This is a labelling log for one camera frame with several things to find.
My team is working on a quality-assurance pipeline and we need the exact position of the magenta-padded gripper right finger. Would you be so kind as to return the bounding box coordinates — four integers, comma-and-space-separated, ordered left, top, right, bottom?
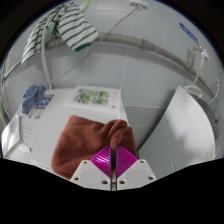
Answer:
115, 145, 158, 191

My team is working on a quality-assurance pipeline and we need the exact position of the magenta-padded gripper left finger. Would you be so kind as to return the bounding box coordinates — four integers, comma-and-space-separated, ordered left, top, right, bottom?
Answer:
69, 144, 113, 192

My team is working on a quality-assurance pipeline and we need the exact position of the brown towel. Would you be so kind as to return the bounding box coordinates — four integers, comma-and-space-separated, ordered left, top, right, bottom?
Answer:
50, 114, 139, 181

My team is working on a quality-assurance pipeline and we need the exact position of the white washing machine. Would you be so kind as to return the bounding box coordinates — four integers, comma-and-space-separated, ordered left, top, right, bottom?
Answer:
138, 85, 224, 179

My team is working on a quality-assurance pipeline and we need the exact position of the small white green-print board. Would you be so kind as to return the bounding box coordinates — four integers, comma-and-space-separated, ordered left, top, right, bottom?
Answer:
62, 85, 122, 116

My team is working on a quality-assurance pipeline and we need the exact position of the printed white paper sheet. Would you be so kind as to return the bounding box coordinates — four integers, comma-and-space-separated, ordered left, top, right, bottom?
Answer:
18, 111, 43, 149

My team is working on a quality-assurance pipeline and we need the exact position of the colourful printed leaflet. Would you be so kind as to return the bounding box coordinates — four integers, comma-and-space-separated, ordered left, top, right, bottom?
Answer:
31, 94, 55, 120

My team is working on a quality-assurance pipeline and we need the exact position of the large white green-print board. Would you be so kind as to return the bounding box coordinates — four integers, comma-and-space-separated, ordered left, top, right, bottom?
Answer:
1, 114, 22, 158

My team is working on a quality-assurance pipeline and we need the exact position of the blue-grey crumpled cloth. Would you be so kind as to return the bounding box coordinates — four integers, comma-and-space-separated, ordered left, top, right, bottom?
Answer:
21, 84, 48, 115

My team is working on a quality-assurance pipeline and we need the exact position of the thin white upright pipe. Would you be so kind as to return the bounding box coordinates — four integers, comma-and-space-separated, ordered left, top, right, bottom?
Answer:
40, 19, 54, 90

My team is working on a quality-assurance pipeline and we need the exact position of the green striped white shirt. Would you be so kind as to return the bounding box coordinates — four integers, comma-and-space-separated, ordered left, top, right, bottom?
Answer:
20, 1, 100, 66

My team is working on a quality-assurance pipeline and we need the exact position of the grey wall pipe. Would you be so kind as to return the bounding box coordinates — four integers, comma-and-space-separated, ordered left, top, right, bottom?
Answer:
1, 32, 216, 99

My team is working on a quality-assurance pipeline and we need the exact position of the white wall tap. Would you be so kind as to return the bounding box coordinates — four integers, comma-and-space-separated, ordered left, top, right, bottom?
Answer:
191, 46, 210, 88

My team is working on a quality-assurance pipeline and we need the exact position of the white wall cable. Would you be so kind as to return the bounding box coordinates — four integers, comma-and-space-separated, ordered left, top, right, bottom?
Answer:
49, 6, 139, 86

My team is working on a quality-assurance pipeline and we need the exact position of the blue wall sign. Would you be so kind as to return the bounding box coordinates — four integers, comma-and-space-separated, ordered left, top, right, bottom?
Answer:
179, 22, 200, 46

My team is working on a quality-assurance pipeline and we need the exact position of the white wall socket with cable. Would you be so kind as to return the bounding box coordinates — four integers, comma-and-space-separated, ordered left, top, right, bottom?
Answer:
129, 0, 150, 10

